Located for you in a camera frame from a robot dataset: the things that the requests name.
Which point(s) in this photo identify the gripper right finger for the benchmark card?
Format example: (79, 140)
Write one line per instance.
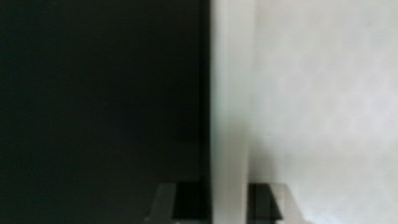
(287, 204)

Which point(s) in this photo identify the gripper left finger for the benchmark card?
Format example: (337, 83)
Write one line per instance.
(162, 207)

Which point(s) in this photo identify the white desk top tray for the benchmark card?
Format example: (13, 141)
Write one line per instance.
(305, 112)

